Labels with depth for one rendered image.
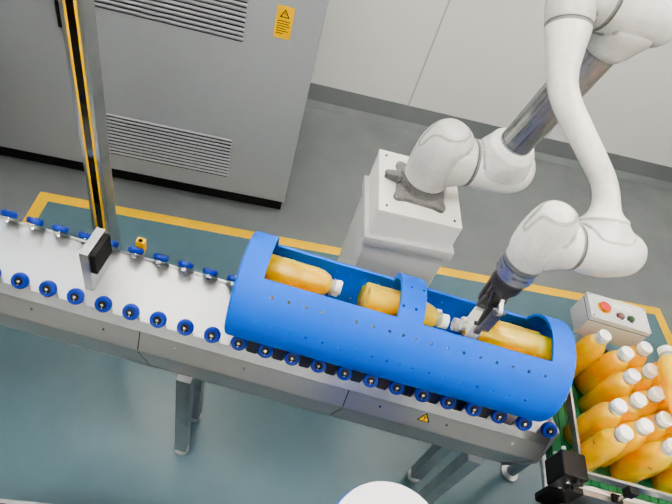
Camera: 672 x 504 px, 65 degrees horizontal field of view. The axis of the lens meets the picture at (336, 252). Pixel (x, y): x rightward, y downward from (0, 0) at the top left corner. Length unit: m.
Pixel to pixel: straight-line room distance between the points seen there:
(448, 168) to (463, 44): 2.40
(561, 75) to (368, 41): 2.76
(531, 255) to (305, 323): 0.54
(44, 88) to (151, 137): 0.53
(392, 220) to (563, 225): 0.73
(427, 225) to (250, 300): 0.72
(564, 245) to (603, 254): 0.10
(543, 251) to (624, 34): 0.54
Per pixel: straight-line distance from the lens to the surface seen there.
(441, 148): 1.64
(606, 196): 1.27
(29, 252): 1.73
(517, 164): 1.70
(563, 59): 1.28
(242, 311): 1.30
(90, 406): 2.47
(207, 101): 2.76
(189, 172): 3.07
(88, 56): 1.56
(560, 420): 1.79
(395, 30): 3.90
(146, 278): 1.63
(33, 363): 2.61
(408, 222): 1.74
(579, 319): 1.86
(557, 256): 1.17
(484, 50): 4.05
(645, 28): 1.42
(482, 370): 1.38
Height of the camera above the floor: 2.22
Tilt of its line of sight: 47 degrees down
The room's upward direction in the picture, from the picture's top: 20 degrees clockwise
